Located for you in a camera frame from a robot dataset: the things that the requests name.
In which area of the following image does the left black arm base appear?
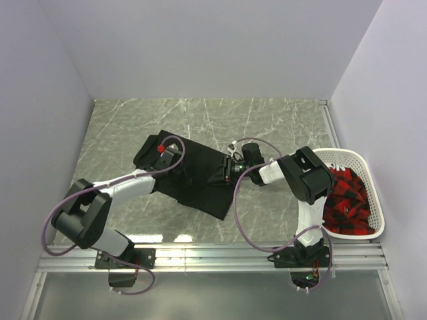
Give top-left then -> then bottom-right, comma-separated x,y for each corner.
94,247 -> 156,269

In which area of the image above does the black long sleeve shirt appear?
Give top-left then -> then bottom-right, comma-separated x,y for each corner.
133,130 -> 235,221

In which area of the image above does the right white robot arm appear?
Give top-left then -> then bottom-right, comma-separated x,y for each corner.
233,146 -> 334,267

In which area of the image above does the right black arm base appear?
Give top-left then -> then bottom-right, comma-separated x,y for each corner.
267,246 -> 331,269

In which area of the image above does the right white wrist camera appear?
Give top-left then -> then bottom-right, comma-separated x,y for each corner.
227,141 -> 243,160

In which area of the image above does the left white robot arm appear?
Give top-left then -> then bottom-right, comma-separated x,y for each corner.
41,145 -> 185,268

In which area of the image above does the aluminium mounting rail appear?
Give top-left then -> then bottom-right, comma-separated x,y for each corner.
36,241 -> 388,273

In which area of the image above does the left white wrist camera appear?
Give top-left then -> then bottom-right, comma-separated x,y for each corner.
157,144 -> 179,154

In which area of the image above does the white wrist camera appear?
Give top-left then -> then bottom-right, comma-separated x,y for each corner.
227,141 -> 243,160
157,144 -> 179,154

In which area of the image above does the red black plaid shirt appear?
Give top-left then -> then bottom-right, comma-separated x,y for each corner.
323,164 -> 375,236

